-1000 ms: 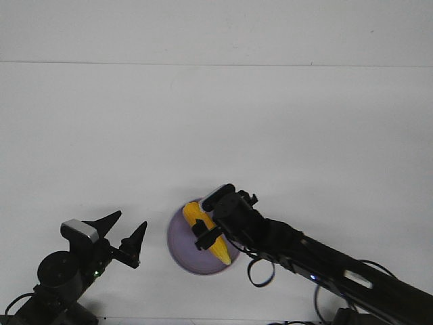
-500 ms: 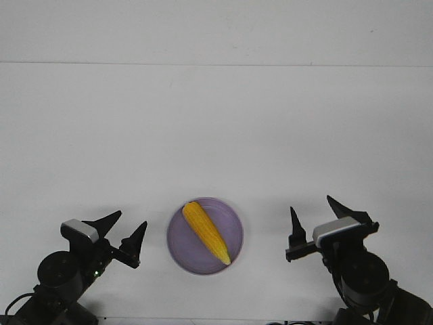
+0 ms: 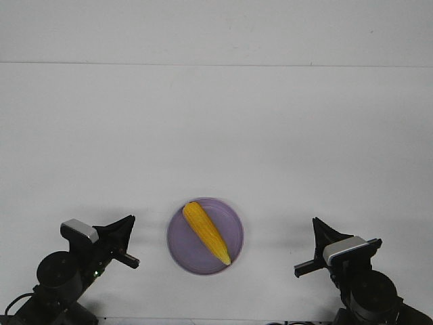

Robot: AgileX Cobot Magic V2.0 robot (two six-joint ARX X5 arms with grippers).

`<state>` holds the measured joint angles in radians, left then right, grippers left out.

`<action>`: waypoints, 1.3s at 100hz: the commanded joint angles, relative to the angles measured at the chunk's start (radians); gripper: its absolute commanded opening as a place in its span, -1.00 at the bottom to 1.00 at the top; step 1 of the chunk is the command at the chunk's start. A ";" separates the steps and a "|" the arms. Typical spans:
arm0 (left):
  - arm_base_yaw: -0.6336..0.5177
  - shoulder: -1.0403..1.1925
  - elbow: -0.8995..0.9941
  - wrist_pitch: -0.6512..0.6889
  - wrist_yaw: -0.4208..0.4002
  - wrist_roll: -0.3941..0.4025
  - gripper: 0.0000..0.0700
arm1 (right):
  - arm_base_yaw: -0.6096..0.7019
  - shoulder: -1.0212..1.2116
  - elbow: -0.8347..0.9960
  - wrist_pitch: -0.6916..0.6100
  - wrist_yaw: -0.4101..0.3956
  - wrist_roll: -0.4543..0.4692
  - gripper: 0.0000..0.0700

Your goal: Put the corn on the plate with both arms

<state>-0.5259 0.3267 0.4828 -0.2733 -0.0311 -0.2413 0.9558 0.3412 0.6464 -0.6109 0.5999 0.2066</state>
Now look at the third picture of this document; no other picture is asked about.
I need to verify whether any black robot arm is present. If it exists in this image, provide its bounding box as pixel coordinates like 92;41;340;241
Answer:
294;217;432;324
1;215;139;324

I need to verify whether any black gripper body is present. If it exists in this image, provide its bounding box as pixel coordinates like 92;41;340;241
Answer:
294;238;382;291
69;236;140;281

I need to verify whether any purple round plate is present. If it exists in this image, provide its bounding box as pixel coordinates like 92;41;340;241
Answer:
166;198;244;276

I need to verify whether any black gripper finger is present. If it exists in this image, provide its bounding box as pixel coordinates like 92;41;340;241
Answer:
313;217;329;263
104;234;131;255
93;215;135;237
324;222;353;245

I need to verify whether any yellow corn cob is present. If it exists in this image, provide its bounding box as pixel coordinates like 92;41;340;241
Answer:
182;201;231;266

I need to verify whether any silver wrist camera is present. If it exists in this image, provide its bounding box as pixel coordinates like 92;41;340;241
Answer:
322;236;369;266
60;219;99;244

